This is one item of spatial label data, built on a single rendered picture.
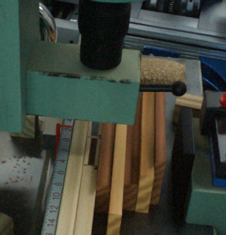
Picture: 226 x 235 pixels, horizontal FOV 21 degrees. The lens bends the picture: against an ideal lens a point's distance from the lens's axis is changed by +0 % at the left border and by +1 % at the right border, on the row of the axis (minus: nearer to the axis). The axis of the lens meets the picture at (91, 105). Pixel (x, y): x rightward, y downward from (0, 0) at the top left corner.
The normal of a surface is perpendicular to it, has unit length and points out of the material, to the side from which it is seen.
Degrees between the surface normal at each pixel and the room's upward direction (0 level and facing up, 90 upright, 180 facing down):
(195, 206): 90
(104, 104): 90
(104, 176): 0
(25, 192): 0
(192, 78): 0
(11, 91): 90
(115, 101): 90
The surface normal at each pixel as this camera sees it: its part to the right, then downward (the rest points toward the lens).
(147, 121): 0.06, -0.77
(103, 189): -0.09, 0.63
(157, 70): 0.04, -0.61
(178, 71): 0.44, -0.67
